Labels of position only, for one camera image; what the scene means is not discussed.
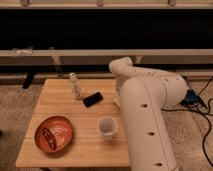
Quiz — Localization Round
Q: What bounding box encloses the black cable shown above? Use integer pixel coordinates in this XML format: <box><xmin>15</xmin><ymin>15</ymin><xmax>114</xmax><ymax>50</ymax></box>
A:
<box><xmin>161</xmin><ymin>75</ymin><xmax>213</xmax><ymax>168</ymax></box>

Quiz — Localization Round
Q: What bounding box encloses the white paper cup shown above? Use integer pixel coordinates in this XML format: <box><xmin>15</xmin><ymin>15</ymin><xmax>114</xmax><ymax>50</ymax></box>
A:
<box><xmin>97</xmin><ymin>116</ymin><xmax>118</xmax><ymax>140</ymax></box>

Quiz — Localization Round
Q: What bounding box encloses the wooden table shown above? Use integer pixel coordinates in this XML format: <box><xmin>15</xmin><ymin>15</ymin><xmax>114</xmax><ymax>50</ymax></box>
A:
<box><xmin>16</xmin><ymin>79</ymin><xmax>129</xmax><ymax>168</ymax></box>

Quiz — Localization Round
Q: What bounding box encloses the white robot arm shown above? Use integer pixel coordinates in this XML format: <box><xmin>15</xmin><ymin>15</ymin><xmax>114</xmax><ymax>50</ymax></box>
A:
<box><xmin>109</xmin><ymin>57</ymin><xmax>187</xmax><ymax>171</ymax></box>

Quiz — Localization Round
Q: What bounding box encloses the red wrapped snack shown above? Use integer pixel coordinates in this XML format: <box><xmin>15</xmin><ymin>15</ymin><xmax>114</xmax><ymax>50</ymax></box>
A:
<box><xmin>42</xmin><ymin>128</ymin><xmax>57</xmax><ymax>150</ymax></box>

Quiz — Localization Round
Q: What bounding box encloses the orange bowl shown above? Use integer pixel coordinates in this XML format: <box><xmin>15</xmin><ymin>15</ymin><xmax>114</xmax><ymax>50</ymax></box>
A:
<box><xmin>34</xmin><ymin>116</ymin><xmax>74</xmax><ymax>154</ymax></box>

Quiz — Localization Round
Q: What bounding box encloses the blue power adapter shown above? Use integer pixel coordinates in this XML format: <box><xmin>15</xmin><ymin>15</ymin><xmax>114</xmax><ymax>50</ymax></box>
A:
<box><xmin>180</xmin><ymin>90</ymin><xmax>199</xmax><ymax>105</ymax></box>

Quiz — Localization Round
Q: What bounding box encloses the black rectangular block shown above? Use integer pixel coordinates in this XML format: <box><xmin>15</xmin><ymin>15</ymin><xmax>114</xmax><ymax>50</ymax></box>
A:
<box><xmin>83</xmin><ymin>92</ymin><xmax>103</xmax><ymax>107</ymax></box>

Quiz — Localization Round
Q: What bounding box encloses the clear plastic bottle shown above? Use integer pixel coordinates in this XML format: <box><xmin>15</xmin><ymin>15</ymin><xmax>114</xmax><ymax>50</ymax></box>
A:
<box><xmin>69</xmin><ymin>73</ymin><xmax>82</xmax><ymax>99</ymax></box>

